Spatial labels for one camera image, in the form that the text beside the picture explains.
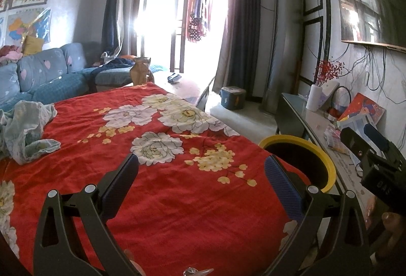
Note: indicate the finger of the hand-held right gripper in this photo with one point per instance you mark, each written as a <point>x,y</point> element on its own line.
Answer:
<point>377,136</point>
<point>358,143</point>

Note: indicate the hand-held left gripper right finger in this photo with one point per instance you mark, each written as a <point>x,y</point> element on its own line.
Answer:
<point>282,181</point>

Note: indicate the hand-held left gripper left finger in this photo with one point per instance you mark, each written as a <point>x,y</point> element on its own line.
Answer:
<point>119,187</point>

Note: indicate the yellow trash bin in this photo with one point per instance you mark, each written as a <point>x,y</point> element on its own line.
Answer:
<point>295,162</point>

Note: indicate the person's right hand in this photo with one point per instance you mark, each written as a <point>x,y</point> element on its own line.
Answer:
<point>393,220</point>

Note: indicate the white blue paper packet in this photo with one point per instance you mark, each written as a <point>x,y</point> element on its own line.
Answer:
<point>355,122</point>

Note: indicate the pastel coloured packet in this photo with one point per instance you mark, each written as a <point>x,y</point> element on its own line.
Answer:
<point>333,138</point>

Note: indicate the red picture book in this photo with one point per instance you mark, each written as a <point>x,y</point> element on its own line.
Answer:
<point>364,108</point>

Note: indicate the white vase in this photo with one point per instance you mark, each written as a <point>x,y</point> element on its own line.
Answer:
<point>314,98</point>

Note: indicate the glass top television cabinet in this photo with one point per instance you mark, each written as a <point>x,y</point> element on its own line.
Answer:
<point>288,114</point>

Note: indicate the red floral blanket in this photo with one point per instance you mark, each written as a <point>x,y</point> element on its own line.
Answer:
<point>190,215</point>

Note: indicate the red berry branches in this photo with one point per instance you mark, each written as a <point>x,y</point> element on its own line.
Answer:
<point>328,71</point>

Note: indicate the blue storage box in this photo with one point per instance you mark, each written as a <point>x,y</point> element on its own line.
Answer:
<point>233,98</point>

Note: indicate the pale green cloth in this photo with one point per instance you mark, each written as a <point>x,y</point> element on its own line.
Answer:
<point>25,133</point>

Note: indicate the wooden coffee table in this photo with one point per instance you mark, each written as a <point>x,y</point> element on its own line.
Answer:
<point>190,89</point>

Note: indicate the standing air conditioner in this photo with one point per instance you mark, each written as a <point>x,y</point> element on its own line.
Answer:
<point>282,48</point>

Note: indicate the small dark blue object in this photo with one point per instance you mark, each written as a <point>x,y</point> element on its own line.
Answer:
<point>173,78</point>

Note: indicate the blue patterned sofa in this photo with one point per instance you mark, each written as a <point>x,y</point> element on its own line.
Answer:
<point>41,73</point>

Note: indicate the grey curtain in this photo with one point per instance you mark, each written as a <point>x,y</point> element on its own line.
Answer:
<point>241,25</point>

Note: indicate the yellow cushion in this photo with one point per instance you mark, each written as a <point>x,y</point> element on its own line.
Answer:
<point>33,45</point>

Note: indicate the pink clothes pile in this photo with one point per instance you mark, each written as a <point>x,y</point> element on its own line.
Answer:
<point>9,52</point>

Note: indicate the dark blue curtain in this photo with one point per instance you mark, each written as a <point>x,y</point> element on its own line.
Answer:
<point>112,10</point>

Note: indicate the hanging clothes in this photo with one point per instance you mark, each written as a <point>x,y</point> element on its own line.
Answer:
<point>198,16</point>

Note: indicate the country map poster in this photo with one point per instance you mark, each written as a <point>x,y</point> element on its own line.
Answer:
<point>28,25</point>

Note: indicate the brown framed glass door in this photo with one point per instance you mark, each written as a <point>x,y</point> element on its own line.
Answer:
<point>180,10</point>

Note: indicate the world map poster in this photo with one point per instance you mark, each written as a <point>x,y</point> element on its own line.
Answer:
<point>1,29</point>

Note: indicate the wall television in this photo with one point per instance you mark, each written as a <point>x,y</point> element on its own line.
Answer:
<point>371,16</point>

